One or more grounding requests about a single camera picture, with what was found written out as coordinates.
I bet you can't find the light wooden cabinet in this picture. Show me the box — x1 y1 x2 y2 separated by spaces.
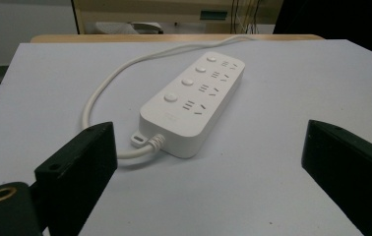
71 0 284 35

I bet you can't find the white power strip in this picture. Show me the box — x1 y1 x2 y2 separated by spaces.
130 51 246 159

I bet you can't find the white power strip cable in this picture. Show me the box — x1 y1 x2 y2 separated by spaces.
82 34 167 160

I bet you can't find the bundle of hanging cables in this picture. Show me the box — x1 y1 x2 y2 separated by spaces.
230 0 263 35

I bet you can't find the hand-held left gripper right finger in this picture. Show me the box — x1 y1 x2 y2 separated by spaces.
300 119 372 236

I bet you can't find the white and grey object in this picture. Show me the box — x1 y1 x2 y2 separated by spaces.
93 21 164 35

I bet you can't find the light wooden board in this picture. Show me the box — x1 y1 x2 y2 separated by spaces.
30 33 325 44

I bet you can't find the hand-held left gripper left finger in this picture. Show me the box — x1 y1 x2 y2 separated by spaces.
33 121 119 236

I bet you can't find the green label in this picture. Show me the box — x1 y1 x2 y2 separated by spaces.
200 10 228 22

